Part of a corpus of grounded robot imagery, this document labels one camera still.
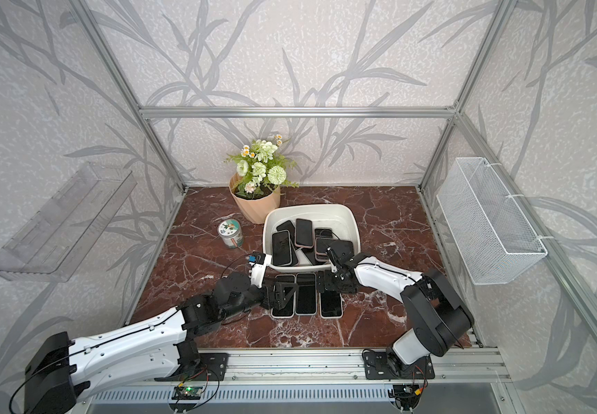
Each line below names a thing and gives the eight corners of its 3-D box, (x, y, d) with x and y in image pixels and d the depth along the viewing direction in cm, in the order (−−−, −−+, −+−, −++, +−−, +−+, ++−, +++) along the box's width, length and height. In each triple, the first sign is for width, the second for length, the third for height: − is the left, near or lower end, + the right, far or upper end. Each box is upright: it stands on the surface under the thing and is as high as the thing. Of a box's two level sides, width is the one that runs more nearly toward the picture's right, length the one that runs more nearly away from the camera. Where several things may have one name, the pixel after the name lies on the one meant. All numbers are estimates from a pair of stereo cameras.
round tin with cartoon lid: (222, 248, 102) (215, 235, 95) (226, 232, 107) (220, 219, 100) (241, 248, 102) (236, 235, 95) (245, 232, 107) (239, 219, 100)
